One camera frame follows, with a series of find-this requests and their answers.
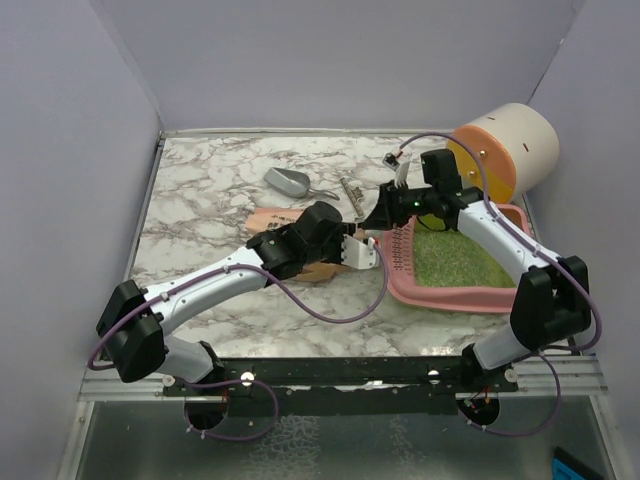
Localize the black base bar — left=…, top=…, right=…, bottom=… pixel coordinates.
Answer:
left=163, top=356, right=517, bottom=417

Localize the pink litter box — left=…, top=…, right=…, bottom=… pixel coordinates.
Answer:
left=382, top=215, right=516, bottom=314

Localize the cat litter bag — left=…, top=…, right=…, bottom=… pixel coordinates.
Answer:
left=246, top=201, right=365, bottom=283

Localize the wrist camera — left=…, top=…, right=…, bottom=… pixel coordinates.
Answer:
left=382, top=149, right=410, bottom=188
left=341, top=235, right=380, bottom=270

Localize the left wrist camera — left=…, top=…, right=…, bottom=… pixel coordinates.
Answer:
left=341, top=235, right=380, bottom=270

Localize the blue object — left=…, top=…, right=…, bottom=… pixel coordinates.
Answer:
left=551, top=447, right=604, bottom=480

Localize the aluminium frame rail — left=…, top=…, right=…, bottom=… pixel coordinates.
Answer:
left=78, top=355, right=609, bottom=402

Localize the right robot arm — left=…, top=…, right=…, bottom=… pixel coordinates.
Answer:
left=361, top=149, right=591, bottom=391

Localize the grey metal litter scoop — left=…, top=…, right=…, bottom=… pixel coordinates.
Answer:
left=263, top=167, right=340, bottom=201

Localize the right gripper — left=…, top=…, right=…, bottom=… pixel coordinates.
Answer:
left=363, top=179, right=438, bottom=230

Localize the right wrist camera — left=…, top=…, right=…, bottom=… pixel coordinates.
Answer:
left=382, top=149, right=410, bottom=188

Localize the cylindrical drawer cabinet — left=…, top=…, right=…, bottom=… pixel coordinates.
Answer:
left=453, top=103, right=560, bottom=204

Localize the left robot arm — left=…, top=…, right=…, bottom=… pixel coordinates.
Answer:
left=96, top=201, right=371, bottom=395

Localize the metal bag sealing clip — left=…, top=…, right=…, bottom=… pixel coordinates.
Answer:
left=339, top=177, right=372, bottom=224

